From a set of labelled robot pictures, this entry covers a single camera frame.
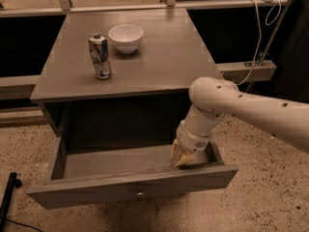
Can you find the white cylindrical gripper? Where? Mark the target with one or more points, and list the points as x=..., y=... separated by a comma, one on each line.
x=193, y=143

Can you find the black floor stand leg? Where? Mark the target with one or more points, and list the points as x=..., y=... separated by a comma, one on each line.
x=12, y=183

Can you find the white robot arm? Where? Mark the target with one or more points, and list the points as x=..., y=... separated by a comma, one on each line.
x=213, y=98

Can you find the thin metal diagonal rod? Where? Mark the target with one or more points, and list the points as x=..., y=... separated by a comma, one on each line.
x=258, y=59

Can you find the crushed metal drink can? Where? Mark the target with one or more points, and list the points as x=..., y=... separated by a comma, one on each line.
x=98, y=48

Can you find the grey wooden drawer cabinet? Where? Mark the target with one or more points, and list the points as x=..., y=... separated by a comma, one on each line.
x=146, y=97

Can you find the grey top drawer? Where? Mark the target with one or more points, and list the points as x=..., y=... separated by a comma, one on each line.
x=87, y=171

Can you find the white ceramic bowl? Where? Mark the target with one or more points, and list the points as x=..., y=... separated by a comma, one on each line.
x=126, y=37

